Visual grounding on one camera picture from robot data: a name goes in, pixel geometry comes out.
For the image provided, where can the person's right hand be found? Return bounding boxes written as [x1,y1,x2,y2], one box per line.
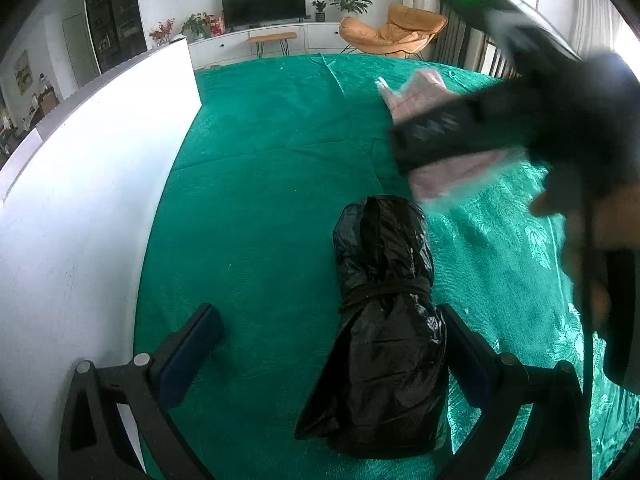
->
[530,192,640,356]

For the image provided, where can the bushy green potted plant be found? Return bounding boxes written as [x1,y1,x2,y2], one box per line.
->
[181,12,213,41]

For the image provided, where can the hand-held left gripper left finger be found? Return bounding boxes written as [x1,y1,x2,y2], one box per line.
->
[59,302,224,480]

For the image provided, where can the white box with cardboard bottom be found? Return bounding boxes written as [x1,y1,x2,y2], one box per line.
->
[0,36,203,471]

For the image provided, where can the tall black cabinet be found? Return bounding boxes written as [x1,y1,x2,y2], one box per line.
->
[82,0,150,75]

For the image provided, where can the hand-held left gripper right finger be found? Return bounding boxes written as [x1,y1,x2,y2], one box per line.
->
[437,304,593,480]

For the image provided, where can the black television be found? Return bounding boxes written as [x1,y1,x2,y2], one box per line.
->
[221,0,307,26]

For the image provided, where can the black plastic bag roll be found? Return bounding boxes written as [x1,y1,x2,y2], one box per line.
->
[294,195,450,460]

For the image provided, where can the wooden railed crib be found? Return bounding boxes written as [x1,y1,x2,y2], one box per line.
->
[432,2,521,81]

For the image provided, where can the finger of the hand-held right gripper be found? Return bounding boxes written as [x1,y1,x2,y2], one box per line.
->
[390,82,536,173]

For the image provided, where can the wooden stool with metal legs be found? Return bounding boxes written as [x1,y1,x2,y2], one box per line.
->
[245,31,297,58]

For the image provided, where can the white television cabinet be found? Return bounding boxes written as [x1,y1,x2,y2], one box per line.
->
[187,21,351,68]

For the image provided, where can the orange lounge chair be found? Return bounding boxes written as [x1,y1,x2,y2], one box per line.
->
[339,2,449,58]

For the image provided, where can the red flowers in vase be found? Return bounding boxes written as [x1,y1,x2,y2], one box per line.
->
[149,19,176,48]

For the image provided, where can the framed wall picture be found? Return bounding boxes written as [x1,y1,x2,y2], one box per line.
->
[14,50,30,95]

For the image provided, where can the clear bag of reddish cloth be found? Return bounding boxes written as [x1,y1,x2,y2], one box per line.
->
[376,69,531,213]

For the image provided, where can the large green potted plant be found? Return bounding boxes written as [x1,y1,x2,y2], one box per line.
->
[330,0,373,23]

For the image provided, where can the wooden dining furniture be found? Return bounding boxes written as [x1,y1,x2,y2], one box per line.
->
[27,85,61,126]

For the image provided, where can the white sheer curtain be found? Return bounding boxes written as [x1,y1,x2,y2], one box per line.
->
[570,0,621,61]

